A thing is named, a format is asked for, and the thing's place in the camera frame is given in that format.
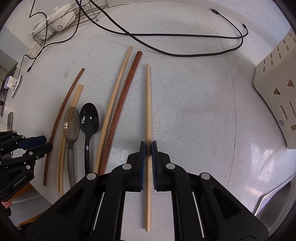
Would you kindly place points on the black spoon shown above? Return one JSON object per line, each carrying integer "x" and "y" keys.
{"x": 89, "y": 124}

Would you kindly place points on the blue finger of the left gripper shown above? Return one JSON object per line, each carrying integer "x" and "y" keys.
{"x": 32, "y": 142}
{"x": 40, "y": 151}

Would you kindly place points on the white ceramic pot near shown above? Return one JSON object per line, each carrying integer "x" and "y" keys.
{"x": 41, "y": 30}

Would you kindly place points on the wire dish rack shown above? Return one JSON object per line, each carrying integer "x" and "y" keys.
{"x": 53, "y": 32}

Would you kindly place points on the person left hand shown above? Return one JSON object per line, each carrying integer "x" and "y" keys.
{"x": 7, "y": 204}

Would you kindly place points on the stainless steel double sink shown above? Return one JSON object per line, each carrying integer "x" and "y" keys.
{"x": 274, "y": 206}

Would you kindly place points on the white ceramic pot far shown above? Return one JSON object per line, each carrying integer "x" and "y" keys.
{"x": 61, "y": 17}

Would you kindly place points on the light bamboo chopstick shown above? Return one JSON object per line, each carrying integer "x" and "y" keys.
{"x": 148, "y": 163}
{"x": 113, "y": 104}

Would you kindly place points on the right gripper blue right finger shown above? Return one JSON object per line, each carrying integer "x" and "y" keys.
{"x": 154, "y": 165}

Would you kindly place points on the white ceramic pot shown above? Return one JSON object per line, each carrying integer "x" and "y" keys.
{"x": 61, "y": 17}
{"x": 41, "y": 30}

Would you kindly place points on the cream utensil holder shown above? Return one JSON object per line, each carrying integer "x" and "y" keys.
{"x": 275, "y": 81}

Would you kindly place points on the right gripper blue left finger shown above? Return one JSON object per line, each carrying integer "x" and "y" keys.
{"x": 142, "y": 163}

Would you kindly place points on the pale bamboo chopstick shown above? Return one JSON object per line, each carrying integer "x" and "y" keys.
{"x": 66, "y": 157}

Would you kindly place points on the dark red wooden chopstick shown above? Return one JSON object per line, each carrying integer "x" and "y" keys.
{"x": 110, "y": 122}

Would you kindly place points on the grey translucent spoon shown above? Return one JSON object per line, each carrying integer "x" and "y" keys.
{"x": 71, "y": 130}

